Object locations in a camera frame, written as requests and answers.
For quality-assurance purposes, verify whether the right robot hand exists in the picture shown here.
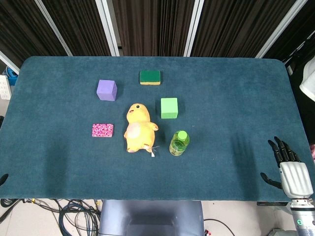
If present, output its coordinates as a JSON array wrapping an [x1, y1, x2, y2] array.
[[260, 136, 311, 199]]

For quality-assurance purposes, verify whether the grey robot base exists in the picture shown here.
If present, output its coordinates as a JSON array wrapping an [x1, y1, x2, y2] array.
[[98, 200, 205, 236]]

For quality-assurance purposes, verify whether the teal table cloth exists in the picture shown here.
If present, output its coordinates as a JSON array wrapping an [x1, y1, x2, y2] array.
[[0, 56, 315, 201]]

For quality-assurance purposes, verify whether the white power strip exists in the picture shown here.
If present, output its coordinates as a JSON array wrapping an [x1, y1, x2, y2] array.
[[0, 75, 11, 100]]

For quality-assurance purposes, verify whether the blue object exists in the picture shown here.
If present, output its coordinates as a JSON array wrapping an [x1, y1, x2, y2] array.
[[6, 67, 19, 82]]

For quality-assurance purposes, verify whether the green tea bottle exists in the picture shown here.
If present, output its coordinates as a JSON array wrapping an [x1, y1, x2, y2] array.
[[169, 130, 190, 156]]

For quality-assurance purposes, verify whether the purple foam cube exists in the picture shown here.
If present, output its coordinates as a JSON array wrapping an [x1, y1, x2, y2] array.
[[95, 79, 118, 101]]

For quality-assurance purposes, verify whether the green foam cube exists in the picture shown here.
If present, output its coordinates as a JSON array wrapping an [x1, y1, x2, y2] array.
[[160, 97, 179, 119]]

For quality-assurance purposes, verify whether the yellow plush toy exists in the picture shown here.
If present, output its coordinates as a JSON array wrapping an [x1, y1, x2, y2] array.
[[123, 103, 160, 158]]

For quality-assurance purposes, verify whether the dark pleated curtain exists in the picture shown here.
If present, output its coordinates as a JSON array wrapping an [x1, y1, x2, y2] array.
[[0, 0, 71, 69], [41, 0, 111, 57], [112, 0, 196, 57], [191, 0, 293, 59], [263, 0, 315, 72]]

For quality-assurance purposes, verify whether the green and yellow sponge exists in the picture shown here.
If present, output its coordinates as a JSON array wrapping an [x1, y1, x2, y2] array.
[[139, 70, 161, 86]]

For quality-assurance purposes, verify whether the black floor cable bundle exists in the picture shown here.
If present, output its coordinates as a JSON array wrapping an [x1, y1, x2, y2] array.
[[0, 198, 101, 236]]

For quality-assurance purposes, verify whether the white frame post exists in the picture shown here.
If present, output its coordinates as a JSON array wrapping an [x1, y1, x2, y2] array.
[[183, 0, 205, 57], [34, 0, 73, 57], [94, 0, 121, 57], [0, 50, 20, 74], [255, 0, 302, 59]]

